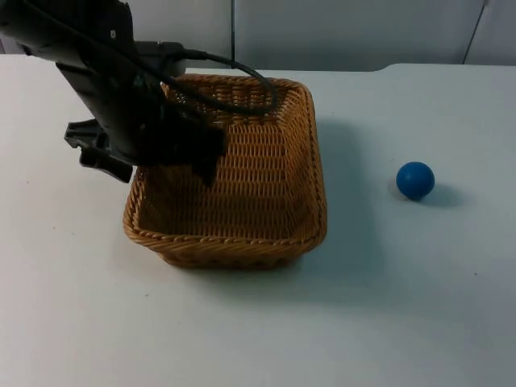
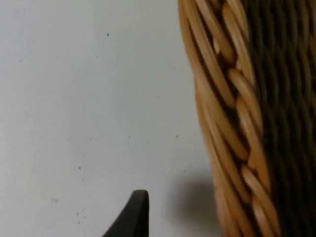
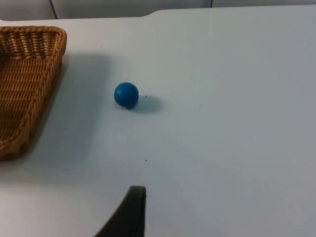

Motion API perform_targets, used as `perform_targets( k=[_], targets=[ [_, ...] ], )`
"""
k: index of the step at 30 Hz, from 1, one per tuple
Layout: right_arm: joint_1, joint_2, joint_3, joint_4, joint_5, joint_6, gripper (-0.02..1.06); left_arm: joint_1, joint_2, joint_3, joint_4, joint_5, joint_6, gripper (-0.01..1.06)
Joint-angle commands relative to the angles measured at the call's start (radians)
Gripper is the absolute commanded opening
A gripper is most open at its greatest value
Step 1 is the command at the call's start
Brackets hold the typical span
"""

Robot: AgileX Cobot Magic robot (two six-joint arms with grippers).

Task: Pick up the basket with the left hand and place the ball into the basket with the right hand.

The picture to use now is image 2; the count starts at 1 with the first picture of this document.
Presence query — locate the pale brown wicker basket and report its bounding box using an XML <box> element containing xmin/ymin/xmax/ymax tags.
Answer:
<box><xmin>177</xmin><ymin>0</ymin><xmax>316</xmax><ymax>237</ymax></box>

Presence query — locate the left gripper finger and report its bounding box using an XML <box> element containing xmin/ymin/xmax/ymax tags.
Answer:
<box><xmin>101</xmin><ymin>189</ymin><xmax>150</xmax><ymax>237</ymax></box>

